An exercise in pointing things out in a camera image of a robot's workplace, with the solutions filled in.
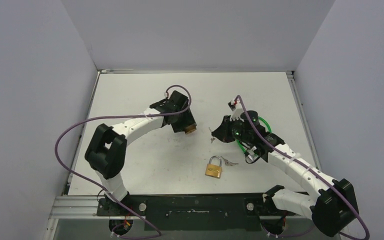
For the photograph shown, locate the brass padlock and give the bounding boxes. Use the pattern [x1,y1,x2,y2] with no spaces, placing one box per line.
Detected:
[204,155,223,179]
[184,124,197,135]

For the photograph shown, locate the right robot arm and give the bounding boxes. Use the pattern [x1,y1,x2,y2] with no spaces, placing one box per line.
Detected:
[211,110,359,237]

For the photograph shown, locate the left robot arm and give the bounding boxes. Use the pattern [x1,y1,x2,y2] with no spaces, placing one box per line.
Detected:
[84,90,197,216]

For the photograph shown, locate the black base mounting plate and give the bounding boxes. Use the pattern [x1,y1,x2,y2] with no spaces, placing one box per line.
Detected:
[94,193,312,233]

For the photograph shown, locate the green cable lock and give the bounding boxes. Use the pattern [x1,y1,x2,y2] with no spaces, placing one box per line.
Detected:
[235,116,272,154]

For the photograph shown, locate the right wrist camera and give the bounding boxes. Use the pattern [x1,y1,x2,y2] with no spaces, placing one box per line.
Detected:
[228,96,244,122]

